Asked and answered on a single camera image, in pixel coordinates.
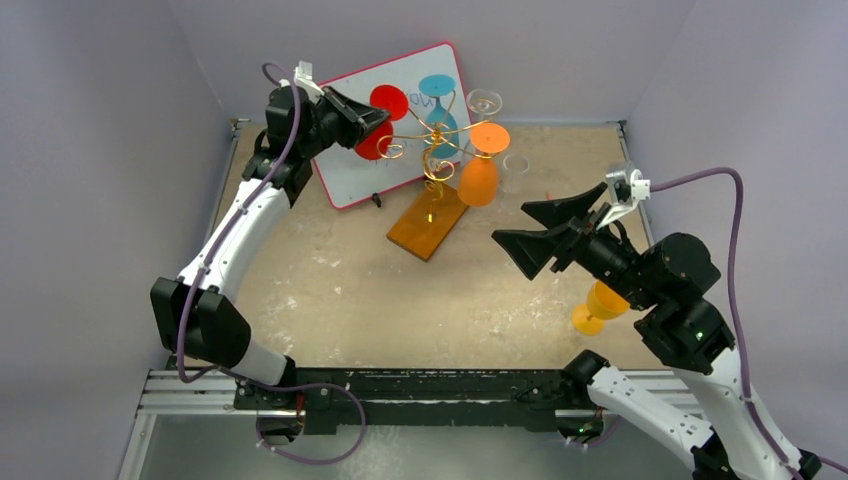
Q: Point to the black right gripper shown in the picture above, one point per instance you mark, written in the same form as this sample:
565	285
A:
574	237

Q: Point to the pink framed whiteboard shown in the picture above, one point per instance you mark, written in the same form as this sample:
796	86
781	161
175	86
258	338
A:
349	179

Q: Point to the orange plastic wine glass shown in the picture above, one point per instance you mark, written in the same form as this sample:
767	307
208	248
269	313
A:
480	176

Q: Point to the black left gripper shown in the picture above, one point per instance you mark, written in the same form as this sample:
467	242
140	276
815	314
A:
357	115

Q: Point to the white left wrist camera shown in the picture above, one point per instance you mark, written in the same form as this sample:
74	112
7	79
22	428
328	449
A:
303	77

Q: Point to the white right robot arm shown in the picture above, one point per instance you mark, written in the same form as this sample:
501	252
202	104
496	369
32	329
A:
667	284

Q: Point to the blue plastic wine glass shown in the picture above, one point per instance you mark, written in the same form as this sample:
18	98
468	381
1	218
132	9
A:
438	116

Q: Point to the gold wire wine glass rack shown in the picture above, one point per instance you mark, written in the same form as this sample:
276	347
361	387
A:
426	223

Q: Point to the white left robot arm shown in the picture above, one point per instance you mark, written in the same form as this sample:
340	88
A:
195	312

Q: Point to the clear wine glass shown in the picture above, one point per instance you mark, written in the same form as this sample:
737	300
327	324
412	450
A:
483	105

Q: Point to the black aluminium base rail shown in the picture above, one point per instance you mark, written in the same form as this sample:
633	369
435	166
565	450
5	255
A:
537	400

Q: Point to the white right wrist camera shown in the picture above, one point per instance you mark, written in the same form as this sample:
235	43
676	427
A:
627	188

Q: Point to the yellow plastic wine glass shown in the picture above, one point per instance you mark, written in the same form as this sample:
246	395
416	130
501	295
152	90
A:
601	305

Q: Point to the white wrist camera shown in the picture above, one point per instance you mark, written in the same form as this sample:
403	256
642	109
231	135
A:
303	77
627	188

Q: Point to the red plastic wine glass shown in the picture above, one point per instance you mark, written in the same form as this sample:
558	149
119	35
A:
392	99

